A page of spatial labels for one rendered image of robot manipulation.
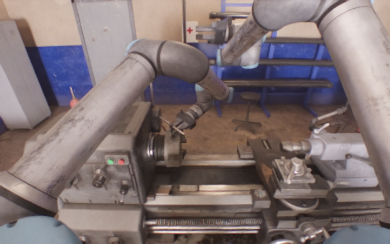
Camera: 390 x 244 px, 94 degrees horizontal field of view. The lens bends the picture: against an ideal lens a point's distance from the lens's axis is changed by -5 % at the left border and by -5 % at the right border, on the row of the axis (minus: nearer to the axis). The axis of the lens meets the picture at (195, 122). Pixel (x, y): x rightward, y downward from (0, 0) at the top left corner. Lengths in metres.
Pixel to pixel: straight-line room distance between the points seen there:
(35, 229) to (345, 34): 0.67
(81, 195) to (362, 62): 1.42
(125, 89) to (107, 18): 3.78
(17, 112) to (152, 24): 2.93
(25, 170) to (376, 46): 0.73
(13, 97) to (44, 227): 4.15
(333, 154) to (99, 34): 4.13
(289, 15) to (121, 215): 1.28
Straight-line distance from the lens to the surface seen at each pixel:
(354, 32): 0.55
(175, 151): 1.19
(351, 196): 1.69
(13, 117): 4.73
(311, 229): 1.32
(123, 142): 1.06
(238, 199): 1.36
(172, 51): 0.63
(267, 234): 1.40
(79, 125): 0.51
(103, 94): 0.54
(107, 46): 4.39
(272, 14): 0.59
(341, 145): 1.54
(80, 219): 1.47
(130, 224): 1.34
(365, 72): 0.51
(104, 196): 1.36
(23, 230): 0.39
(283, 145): 1.41
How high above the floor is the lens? 1.89
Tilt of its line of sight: 30 degrees down
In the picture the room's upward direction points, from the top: straight up
